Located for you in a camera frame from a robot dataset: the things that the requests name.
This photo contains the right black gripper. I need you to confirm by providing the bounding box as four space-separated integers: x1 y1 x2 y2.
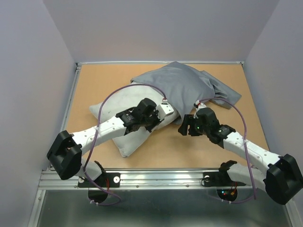
177 113 209 136

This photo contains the white pillow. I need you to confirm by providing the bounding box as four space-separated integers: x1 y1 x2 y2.
89 83 179 157

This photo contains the grey pillowcase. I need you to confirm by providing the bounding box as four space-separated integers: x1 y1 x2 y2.
131 61 241 125

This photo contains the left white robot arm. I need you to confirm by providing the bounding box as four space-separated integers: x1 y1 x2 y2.
46 98 173 186

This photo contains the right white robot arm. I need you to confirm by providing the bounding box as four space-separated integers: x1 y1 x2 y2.
178 107 303 205

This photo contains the metal front panel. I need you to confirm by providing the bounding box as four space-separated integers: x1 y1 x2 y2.
37 190 292 227

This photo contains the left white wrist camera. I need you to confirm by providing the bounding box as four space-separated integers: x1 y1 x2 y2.
156 104 174 119

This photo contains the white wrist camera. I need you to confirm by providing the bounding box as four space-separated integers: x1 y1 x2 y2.
156 104 174 119
194 100 206 119

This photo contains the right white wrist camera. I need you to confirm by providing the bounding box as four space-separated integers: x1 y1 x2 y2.
194 100 206 119

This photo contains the aluminium frame rail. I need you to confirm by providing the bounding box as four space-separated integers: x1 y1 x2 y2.
37 168 291 190

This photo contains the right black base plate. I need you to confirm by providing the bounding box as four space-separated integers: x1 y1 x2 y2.
201 172 246 187

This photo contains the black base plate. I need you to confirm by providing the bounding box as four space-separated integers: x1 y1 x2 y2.
78 172 121 188
201 172 246 187

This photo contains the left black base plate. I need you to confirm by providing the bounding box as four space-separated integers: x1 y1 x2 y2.
78 172 121 188

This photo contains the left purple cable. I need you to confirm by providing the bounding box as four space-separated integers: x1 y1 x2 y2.
84 84 169 206

